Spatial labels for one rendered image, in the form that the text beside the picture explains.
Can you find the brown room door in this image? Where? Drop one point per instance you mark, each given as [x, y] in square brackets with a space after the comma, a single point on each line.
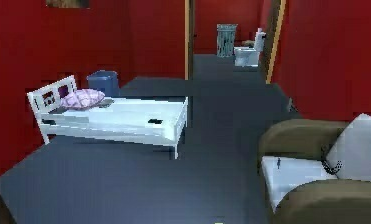
[273, 36]

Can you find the framed wall picture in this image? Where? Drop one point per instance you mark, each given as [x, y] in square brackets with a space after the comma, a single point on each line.
[67, 3]

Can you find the pink patterned pillow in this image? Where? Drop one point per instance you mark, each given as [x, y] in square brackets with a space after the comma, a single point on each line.
[82, 99]

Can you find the blue bin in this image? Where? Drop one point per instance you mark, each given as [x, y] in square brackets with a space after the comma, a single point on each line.
[103, 81]

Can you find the white bed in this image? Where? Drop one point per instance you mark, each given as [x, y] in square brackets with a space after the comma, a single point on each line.
[126, 118]

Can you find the white square cushion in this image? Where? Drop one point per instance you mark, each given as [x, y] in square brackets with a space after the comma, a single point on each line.
[356, 148]

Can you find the olive armchair white seat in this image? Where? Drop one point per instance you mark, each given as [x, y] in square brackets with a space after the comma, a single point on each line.
[303, 173]

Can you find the white toilet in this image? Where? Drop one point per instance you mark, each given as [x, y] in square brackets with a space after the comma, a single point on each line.
[248, 53]

